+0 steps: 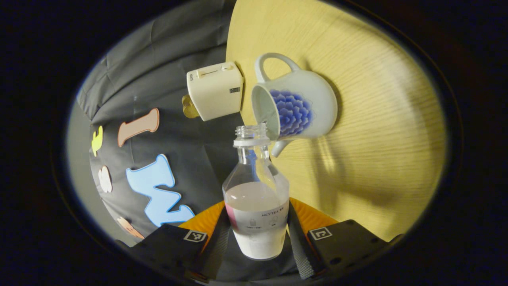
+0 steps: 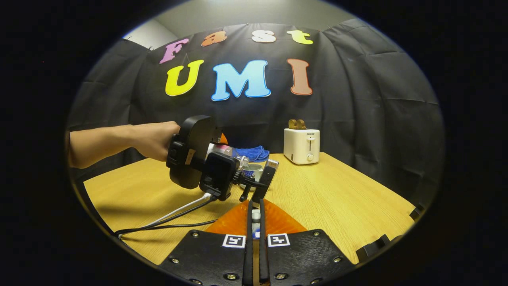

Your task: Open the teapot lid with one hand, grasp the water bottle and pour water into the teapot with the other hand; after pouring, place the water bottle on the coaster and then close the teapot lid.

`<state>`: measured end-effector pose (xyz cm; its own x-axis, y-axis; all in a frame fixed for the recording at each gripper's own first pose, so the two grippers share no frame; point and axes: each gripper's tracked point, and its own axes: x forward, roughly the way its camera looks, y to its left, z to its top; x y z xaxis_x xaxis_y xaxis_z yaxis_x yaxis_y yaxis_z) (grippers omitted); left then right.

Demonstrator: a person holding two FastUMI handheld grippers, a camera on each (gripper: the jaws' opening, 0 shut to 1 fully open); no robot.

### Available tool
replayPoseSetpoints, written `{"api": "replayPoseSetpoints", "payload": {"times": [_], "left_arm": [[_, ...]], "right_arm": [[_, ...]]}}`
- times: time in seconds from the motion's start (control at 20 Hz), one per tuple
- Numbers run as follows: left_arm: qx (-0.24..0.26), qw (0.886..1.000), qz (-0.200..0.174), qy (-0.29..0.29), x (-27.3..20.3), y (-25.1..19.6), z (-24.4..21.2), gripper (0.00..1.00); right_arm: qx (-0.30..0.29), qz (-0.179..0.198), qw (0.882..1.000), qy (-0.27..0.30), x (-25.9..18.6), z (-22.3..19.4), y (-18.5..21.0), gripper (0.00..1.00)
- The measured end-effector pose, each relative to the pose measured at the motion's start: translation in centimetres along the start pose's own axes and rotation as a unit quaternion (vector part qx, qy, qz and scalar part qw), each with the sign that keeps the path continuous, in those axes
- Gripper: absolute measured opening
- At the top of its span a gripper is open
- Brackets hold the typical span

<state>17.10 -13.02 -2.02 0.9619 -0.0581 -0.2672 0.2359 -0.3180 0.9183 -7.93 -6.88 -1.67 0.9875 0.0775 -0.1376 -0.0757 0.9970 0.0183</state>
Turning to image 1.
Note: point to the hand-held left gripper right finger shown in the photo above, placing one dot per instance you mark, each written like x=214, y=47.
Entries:
x=300, y=250

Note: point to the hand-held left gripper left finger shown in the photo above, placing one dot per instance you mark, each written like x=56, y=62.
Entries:
x=216, y=246

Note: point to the clear plastic water bottle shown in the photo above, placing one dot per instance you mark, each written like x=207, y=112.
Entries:
x=256, y=206

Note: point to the white blue-flowered teacup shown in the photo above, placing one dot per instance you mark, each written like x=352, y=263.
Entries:
x=317, y=99

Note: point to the white toaster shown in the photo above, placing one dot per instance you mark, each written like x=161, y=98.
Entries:
x=216, y=91

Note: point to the black backdrop cloth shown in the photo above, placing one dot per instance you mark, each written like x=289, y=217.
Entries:
x=158, y=71

